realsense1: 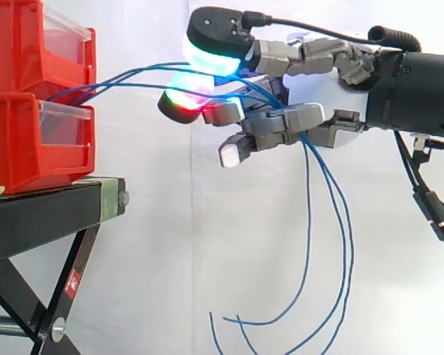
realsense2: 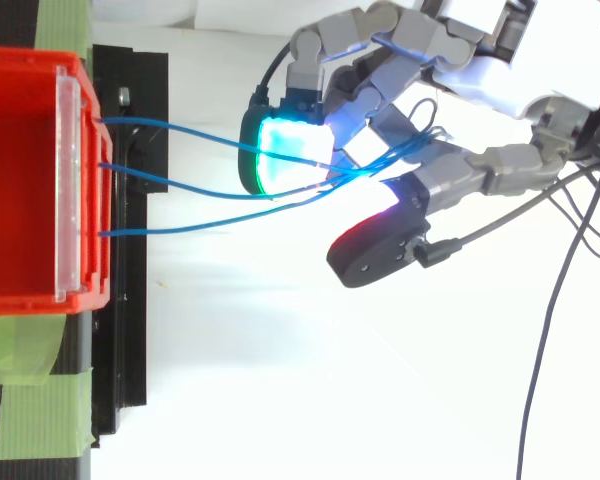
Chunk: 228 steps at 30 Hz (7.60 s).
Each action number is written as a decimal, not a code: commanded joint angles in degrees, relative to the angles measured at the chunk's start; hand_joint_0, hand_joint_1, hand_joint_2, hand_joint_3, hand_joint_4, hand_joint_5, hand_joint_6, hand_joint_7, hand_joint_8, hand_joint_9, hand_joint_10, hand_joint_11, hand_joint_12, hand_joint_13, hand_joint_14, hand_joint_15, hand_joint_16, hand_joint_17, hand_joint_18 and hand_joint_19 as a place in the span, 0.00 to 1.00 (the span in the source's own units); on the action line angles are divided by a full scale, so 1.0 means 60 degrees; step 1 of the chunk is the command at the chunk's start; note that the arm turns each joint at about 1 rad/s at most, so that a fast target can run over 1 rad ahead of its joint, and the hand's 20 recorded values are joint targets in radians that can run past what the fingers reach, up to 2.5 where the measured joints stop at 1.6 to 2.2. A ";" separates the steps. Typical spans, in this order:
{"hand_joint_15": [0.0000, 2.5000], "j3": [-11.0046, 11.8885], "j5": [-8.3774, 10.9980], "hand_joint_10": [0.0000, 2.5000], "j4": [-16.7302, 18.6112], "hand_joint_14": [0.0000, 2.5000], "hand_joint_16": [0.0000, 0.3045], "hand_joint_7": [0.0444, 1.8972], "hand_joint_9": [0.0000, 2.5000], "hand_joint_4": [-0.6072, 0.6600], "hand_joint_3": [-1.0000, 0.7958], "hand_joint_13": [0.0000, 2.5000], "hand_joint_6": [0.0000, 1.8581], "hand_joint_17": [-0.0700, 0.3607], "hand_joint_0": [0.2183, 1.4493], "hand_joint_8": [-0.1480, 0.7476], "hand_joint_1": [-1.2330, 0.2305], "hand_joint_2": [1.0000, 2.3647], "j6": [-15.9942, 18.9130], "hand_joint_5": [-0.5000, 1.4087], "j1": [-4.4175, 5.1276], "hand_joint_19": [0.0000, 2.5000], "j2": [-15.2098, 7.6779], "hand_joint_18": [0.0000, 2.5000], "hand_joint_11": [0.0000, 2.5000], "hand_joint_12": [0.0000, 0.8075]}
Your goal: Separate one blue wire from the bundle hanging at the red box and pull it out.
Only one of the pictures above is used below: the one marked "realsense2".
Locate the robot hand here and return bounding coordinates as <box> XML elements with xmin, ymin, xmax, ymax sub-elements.
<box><xmin>238</xmin><ymin>0</ymin><xmax>600</xmax><ymax>289</ymax></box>

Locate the blue cable bundle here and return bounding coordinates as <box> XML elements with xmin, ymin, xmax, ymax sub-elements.
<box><xmin>97</xmin><ymin>97</ymin><xmax>454</xmax><ymax>237</ymax></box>

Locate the black stand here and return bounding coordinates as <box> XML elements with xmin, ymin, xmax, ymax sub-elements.
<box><xmin>0</xmin><ymin>0</ymin><xmax>170</xmax><ymax>480</ymax></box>

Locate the red bin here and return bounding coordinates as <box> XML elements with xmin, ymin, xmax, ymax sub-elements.
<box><xmin>0</xmin><ymin>44</ymin><xmax>115</xmax><ymax>317</ymax></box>

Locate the thin black cable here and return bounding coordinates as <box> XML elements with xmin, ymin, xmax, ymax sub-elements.
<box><xmin>547</xmin><ymin>172</ymin><xmax>600</xmax><ymax>262</ymax></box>
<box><xmin>413</xmin><ymin>164</ymin><xmax>600</xmax><ymax>269</ymax></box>
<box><xmin>252</xmin><ymin>41</ymin><xmax>294</xmax><ymax>109</ymax></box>
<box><xmin>514</xmin><ymin>172</ymin><xmax>600</xmax><ymax>480</ymax></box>

